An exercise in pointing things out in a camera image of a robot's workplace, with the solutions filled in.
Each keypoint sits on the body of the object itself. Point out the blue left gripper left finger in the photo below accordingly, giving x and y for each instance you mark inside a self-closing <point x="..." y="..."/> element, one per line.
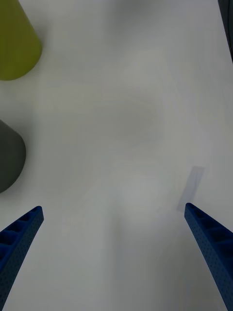
<point x="17" y="245"/>

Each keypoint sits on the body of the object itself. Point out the yellow-green plastic bin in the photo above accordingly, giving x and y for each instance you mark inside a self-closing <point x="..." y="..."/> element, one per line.
<point x="14" y="41"/>

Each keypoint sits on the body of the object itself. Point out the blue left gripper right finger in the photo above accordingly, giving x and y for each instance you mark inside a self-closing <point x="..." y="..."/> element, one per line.
<point x="213" y="245"/>

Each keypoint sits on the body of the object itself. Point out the grey plastic bin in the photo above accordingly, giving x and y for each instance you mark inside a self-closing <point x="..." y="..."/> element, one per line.
<point x="9" y="158"/>

